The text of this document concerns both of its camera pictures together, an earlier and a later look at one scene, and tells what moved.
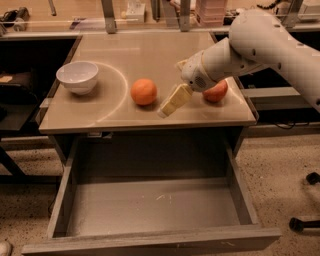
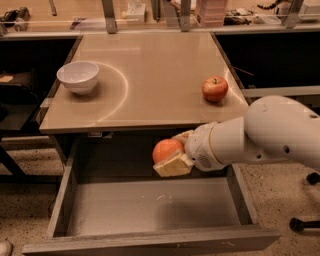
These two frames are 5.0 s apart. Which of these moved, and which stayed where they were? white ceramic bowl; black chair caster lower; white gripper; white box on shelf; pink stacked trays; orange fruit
Moved: white gripper; orange fruit
Stayed: white box on shelf; white ceramic bowl; pink stacked trays; black chair caster lower
